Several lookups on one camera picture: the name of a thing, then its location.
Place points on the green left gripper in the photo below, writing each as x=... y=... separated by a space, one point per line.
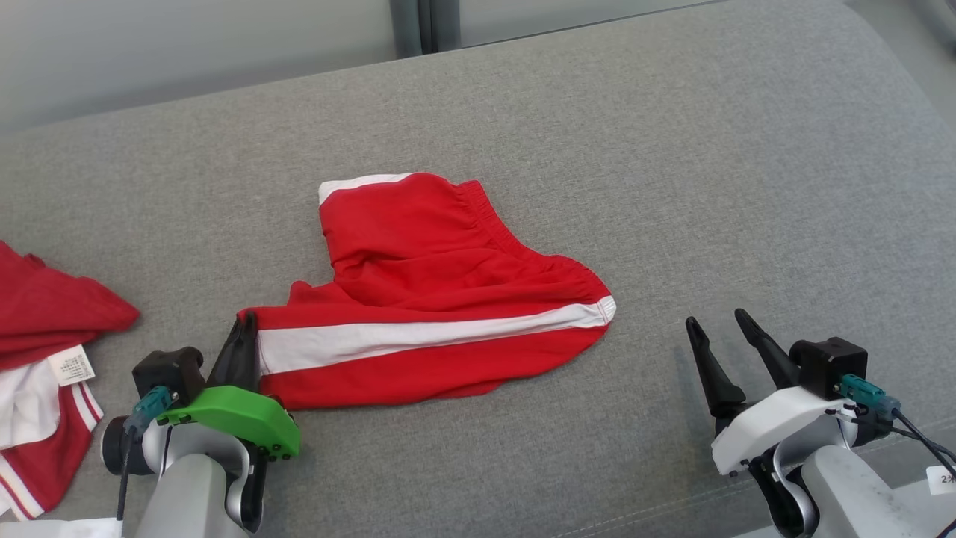
x=239 y=418

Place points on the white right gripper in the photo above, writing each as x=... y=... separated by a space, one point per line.
x=777 y=422

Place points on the red white basketball jersey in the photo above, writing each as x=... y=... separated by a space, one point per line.
x=45 y=314

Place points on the red shorts with white stripe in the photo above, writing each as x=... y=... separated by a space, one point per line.
x=418 y=254

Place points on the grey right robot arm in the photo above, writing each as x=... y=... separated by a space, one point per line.
x=844 y=493

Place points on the grey fabric sofa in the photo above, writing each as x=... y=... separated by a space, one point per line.
x=523 y=112

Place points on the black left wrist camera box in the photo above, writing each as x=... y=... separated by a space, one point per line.
x=168 y=370

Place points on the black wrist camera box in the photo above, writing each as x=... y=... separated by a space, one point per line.
x=829 y=366
x=168 y=370

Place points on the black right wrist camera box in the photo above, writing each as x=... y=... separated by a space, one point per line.
x=829 y=366

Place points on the grey partition post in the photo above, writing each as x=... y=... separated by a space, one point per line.
x=422 y=26

